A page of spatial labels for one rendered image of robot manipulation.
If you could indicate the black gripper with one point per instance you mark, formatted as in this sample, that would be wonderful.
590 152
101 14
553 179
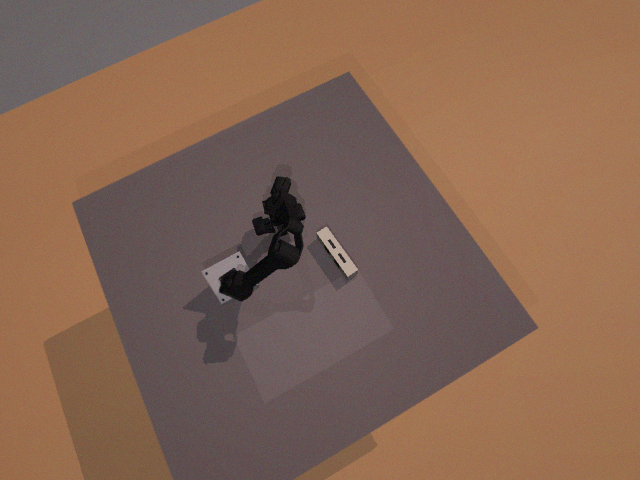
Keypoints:
263 226

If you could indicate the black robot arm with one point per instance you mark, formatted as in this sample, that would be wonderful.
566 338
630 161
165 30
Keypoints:
281 255

